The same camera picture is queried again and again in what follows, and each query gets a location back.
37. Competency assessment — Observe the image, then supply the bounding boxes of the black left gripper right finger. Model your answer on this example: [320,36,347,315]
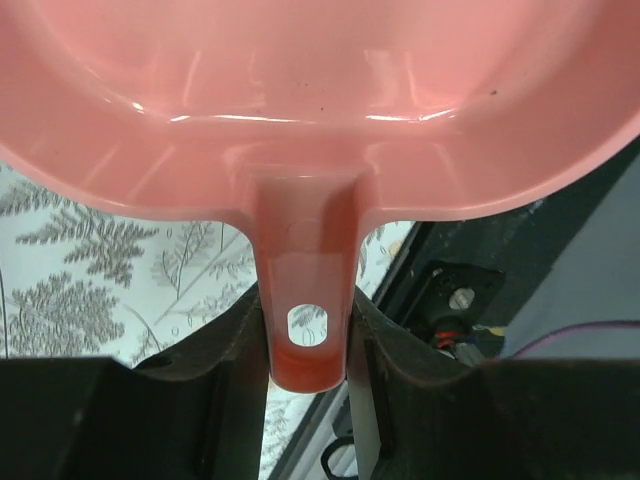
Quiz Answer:
[347,294,639,479]

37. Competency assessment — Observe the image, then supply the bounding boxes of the pink dustpan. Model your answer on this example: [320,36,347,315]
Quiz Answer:
[1,1,639,393]

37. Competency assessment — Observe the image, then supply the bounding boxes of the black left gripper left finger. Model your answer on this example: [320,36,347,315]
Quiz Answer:
[1,288,269,479]

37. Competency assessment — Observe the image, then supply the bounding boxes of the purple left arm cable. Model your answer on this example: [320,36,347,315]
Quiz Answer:
[509,322,640,359]

